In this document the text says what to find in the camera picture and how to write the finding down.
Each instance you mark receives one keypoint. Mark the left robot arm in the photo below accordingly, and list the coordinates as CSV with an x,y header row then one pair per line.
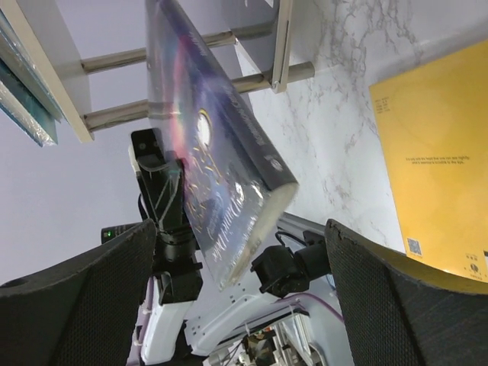
x,y
289,289

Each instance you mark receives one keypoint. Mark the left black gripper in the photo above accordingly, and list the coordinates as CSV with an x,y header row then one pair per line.
x,y
162,194

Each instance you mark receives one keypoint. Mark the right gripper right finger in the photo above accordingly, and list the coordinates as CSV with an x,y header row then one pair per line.
x,y
398,311

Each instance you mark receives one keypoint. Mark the bright blue book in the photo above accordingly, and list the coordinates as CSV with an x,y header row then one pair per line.
x,y
24,96

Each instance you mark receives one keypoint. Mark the dark purple book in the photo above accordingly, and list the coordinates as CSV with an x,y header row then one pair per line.
x,y
236,183

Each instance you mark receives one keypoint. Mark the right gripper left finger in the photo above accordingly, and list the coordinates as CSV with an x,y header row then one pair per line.
x,y
81,311

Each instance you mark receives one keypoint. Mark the yellow book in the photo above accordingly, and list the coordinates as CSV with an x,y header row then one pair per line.
x,y
432,124

